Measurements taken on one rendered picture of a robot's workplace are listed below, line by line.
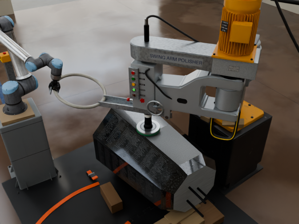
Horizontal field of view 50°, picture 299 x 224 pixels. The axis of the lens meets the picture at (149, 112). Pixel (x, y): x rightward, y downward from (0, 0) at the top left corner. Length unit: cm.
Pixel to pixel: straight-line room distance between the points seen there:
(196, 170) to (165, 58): 94
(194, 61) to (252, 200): 180
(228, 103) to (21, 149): 207
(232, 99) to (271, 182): 159
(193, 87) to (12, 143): 186
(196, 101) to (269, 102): 271
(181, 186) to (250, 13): 140
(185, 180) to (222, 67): 96
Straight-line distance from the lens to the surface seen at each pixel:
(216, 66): 231
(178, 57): 237
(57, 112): 484
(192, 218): 310
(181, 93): 252
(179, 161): 267
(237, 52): 229
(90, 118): 460
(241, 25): 214
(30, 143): 346
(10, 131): 332
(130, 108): 282
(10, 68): 421
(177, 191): 270
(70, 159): 399
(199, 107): 255
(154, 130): 289
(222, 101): 249
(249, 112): 342
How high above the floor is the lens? 268
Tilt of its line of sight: 35 degrees down
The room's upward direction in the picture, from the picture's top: 1 degrees counter-clockwise
